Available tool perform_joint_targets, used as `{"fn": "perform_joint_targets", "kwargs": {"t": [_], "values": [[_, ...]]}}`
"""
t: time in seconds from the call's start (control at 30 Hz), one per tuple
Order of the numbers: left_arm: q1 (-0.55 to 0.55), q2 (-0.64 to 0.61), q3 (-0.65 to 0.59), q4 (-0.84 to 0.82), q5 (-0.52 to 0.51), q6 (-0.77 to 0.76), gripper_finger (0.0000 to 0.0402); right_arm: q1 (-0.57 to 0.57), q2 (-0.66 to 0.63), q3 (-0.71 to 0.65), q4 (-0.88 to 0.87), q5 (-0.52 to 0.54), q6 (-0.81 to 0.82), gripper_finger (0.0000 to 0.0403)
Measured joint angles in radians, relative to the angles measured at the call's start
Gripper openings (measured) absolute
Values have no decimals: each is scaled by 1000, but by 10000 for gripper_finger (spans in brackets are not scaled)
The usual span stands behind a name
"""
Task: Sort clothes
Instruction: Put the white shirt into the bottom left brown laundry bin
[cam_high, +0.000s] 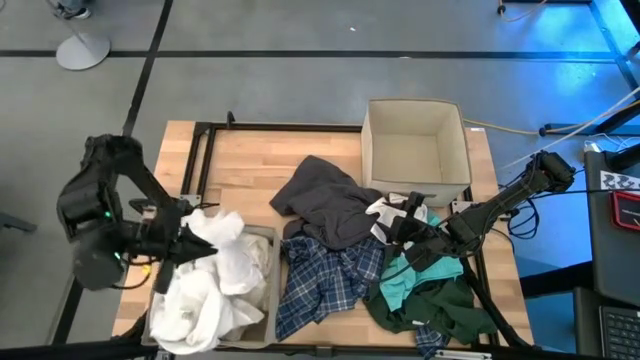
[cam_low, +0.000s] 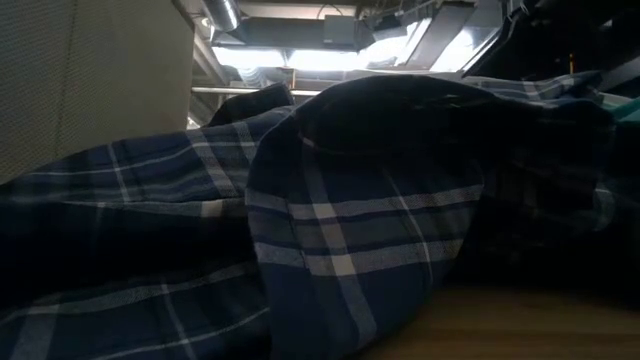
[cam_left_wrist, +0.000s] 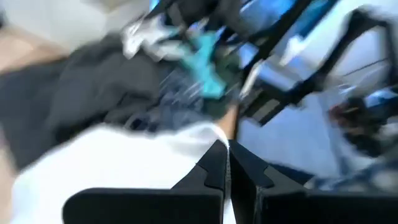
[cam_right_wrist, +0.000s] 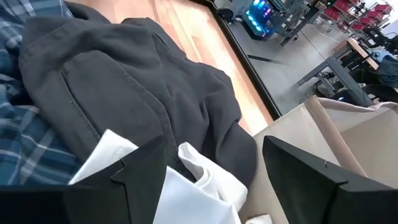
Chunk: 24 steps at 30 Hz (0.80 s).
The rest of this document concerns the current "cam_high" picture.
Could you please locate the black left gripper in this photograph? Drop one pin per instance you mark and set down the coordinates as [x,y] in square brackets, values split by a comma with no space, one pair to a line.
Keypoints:
[167,235]

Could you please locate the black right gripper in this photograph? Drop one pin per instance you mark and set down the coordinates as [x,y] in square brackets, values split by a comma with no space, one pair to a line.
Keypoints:
[430,232]

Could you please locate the small white garment dark trim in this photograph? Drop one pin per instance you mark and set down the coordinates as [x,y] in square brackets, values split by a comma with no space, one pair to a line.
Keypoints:
[382,212]

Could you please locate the teal garment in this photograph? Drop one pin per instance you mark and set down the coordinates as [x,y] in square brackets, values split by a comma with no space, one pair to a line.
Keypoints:
[400,290]

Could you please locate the large white garment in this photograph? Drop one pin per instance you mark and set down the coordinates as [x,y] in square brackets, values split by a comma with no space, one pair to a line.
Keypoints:
[210,300]

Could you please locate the dark green garment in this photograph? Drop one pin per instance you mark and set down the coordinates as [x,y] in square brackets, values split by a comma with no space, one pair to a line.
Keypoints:
[440,310]

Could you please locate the blue plaid shirt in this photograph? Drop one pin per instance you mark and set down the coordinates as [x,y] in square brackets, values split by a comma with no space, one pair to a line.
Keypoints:
[325,285]

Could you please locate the dark grey garment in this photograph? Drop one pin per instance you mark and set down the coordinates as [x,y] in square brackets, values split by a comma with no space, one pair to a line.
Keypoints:
[325,200]

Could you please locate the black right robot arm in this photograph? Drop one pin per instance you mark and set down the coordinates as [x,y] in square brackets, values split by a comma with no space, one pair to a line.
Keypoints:
[500,205]

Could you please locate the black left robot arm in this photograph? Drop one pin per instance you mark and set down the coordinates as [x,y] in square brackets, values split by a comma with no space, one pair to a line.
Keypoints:
[95,260]

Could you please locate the beige fabric storage bin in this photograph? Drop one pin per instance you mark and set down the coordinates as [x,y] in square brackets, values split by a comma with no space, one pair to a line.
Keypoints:
[272,300]
[415,150]

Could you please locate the black support beam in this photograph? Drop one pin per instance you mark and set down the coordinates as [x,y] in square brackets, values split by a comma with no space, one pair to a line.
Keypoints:
[555,280]

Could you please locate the grey furniture foot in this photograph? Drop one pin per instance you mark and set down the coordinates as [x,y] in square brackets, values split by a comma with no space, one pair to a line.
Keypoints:
[17,223]

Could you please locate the white power strip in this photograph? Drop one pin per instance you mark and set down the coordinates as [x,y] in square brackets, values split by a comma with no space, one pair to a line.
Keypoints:
[591,147]

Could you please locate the black side desk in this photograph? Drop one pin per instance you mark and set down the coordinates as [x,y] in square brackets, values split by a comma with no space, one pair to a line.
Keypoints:
[615,260]

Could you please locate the black floor stand leg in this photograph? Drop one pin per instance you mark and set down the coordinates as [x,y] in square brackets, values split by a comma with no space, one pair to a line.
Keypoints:
[590,125]

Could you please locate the black-white marker card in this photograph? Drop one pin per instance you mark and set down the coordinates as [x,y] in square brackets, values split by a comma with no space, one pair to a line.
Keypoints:
[620,181]

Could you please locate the red and black device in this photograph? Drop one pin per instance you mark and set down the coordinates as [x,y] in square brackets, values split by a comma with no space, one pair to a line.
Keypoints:
[627,210]

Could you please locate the grey round-base stand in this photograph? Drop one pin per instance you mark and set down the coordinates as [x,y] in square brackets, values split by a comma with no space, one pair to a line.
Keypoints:
[82,50]

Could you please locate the black laptop keyboard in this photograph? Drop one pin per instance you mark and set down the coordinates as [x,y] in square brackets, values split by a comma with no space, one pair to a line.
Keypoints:
[622,332]

